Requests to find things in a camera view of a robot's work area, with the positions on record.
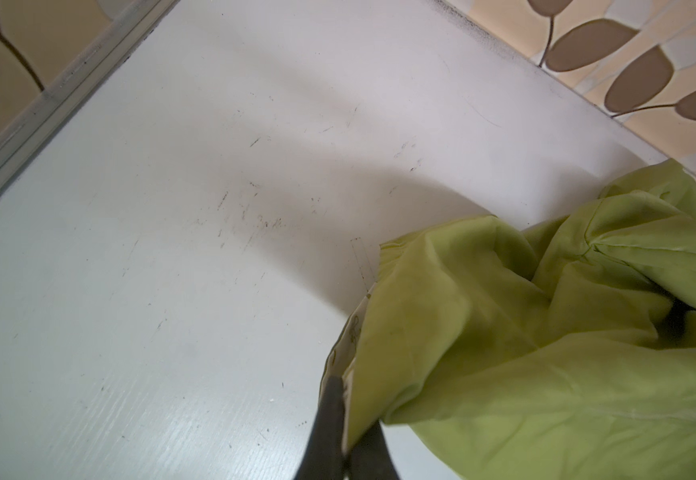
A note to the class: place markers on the green zip-up hooded jacket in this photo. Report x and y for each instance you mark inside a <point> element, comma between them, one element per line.
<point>563,351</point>

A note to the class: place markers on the aluminium frame left floor rail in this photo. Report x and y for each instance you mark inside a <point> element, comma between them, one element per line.
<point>53,55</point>

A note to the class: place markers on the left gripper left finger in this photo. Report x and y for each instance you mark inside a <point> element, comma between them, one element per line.
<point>323,458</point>

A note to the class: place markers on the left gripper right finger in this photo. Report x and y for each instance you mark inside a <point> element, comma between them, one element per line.
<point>369,459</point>

